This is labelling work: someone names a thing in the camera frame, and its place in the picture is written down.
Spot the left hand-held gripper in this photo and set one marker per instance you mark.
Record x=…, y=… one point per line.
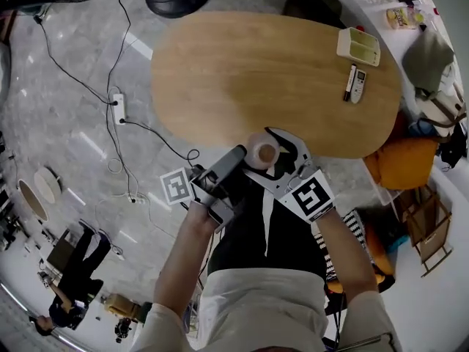
x=214, y=205

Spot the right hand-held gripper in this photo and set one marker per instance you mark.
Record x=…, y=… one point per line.
x=311, y=196

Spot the beige tape roll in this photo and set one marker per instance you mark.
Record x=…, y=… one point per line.
x=262, y=152

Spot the person's right forearm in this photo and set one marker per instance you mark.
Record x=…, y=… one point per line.
x=348, y=259

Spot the person's left forearm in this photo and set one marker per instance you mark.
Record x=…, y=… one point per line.
x=183, y=255

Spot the oval wooden table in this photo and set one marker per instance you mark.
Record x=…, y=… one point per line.
x=256, y=75

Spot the person's black trousers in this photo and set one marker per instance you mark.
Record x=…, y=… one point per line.
x=242, y=233

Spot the white power strip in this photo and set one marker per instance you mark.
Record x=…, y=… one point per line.
x=138, y=198
x=119, y=108

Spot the black white striped cloth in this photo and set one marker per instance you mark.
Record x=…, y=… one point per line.
x=353, y=229

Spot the black white marker pen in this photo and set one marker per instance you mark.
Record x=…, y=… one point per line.
x=350, y=83

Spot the white remote control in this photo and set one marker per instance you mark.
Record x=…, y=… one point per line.
x=358, y=86

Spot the orange cushion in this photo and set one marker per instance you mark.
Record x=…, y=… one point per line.
x=403, y=163

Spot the orange bag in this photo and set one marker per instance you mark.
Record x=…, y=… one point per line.
x=379, y=259

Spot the cream desktop organizer box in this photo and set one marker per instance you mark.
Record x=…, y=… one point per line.
x=361, y=46

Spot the person's white shirt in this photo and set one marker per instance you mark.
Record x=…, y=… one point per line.
x=264, y=306

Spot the brown wooden side table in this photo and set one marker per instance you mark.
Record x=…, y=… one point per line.
x=428, y=229

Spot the dark brown stool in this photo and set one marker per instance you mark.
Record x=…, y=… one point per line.
x=311, y=2

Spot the white long bench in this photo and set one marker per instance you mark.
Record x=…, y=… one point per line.
x=388, y=35

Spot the black backpack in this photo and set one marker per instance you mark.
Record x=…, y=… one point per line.
x=456, y=145

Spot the brown cardboard box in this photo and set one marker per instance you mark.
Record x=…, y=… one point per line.
x=122, y=306

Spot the olive green cloth bag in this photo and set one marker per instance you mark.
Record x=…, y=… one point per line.
x=428, y=59

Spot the round beige tub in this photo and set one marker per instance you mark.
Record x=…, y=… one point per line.
x=45, y=185

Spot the yellowish drink bottle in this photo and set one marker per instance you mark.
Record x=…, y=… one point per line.
x=401, y=17

